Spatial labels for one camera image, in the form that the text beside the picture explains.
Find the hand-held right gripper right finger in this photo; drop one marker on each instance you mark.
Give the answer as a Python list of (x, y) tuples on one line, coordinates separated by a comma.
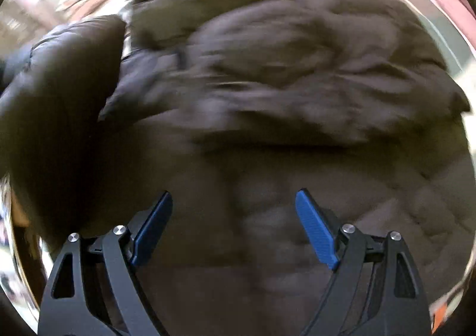
[(316, 232)]

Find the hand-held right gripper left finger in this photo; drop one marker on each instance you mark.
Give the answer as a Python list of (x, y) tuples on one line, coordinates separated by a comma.
[(150, 232)]

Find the dark grey puffer jacket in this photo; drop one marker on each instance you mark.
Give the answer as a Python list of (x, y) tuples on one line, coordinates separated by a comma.
[(260, 98)]

